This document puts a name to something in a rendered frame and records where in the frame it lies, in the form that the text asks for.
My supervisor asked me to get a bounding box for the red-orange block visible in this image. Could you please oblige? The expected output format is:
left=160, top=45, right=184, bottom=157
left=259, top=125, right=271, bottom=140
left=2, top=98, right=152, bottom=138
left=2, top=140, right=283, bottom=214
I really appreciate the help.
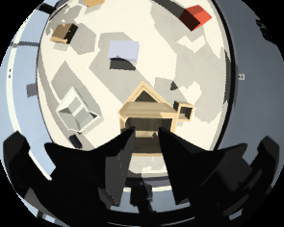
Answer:
left=178, top=5, right=212, bottom=31

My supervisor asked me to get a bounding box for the tan cardboard cube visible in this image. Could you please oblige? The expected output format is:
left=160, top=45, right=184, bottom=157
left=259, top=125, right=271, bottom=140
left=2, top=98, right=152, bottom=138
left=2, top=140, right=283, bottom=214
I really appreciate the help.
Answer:
left=83, top=0, right=105, bottom=8

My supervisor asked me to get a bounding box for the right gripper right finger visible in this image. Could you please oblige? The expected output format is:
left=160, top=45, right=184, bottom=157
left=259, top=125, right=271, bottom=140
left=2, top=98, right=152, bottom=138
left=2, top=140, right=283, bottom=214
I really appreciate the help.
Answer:
left=158, top=127, right=247, bottom=205

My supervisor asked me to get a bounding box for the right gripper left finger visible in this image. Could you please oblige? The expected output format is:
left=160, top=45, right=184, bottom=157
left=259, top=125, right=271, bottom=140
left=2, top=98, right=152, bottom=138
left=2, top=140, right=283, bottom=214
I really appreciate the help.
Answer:
left=44, top=126, right=136, bottom=207

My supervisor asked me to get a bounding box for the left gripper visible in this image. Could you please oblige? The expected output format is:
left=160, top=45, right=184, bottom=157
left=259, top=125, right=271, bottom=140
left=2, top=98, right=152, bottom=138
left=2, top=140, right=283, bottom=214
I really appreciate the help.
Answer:
left=256, top=19, right=276, bottom=45

